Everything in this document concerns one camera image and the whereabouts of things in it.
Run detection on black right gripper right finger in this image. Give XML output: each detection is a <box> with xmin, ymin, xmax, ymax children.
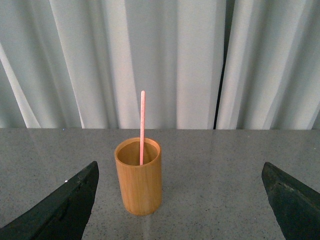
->
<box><xmin>261</xmin><ymin>162</ymin><xmax>320</xmax><ymax>240</ymax></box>

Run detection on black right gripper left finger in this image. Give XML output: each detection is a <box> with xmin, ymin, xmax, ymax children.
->
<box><xmin>0</xmin><ymin>161</ymin><xmax>99</xmax><ymax>240</ymax></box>

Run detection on wooden cylindrical chopstick holder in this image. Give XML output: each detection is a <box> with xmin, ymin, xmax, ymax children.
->
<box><xmin>114</xmin><ymin>137</ymin><xmax>162</xmax><ymax>216</ymax></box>

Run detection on white pleated curtain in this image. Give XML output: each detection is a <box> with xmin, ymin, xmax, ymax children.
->
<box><xmin>0</xmin><ymin>0</ymin><xmax>320</xmax><ymax>130</ymax></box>

